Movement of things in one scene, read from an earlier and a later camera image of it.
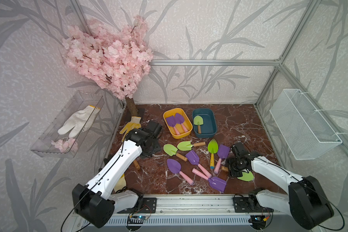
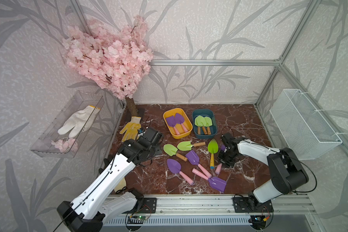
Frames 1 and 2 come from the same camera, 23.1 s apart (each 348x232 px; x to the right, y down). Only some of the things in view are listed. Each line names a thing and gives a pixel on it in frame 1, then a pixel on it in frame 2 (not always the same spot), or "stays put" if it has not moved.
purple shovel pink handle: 175,167 stays put
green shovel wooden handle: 246,176 → 209,121
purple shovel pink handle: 179,119 stays put
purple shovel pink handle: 172,122 stays put
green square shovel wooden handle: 198,120 stays put
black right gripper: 233,174 → 229,164
